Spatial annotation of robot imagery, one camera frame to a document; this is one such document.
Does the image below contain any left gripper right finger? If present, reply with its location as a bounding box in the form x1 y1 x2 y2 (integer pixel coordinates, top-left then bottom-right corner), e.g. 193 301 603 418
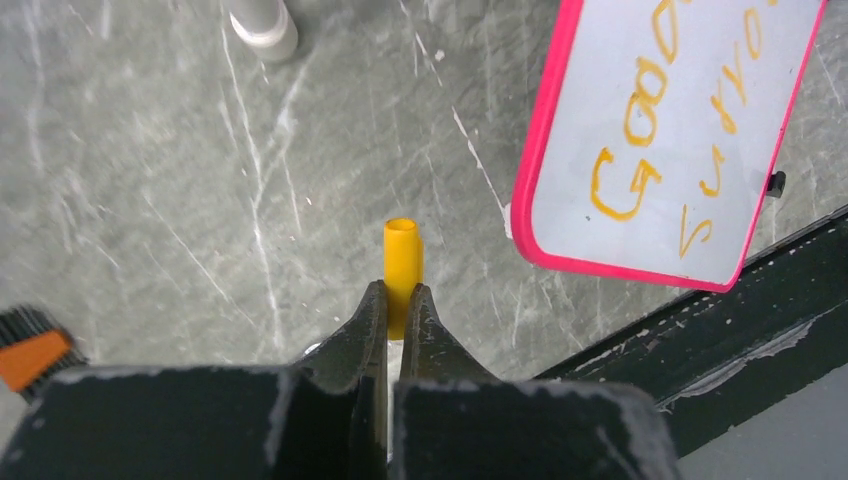
390 285 680 479

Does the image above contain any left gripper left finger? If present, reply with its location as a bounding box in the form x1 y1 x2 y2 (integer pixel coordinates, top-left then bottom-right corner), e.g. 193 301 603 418
1 281 388 479

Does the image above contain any yellow marker cap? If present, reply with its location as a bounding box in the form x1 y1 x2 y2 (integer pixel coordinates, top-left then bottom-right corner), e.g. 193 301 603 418
383 218 424 341

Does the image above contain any red-framed whiteboard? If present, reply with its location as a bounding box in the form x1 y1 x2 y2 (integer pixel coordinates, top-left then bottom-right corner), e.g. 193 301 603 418
511 1 826 292

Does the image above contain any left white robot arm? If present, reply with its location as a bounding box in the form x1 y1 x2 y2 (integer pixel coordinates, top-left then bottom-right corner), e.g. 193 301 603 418
1 281 680 479

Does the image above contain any black whiteboard foot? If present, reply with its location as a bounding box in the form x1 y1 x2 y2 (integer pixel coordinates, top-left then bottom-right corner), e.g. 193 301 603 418
765 171 787 199

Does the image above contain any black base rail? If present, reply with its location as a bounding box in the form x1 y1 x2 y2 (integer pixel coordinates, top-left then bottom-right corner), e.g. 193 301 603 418
542 208 847 455

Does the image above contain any white PVC pipe frame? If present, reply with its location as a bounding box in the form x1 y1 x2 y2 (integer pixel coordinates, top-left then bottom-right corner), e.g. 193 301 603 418
222 0 299 63

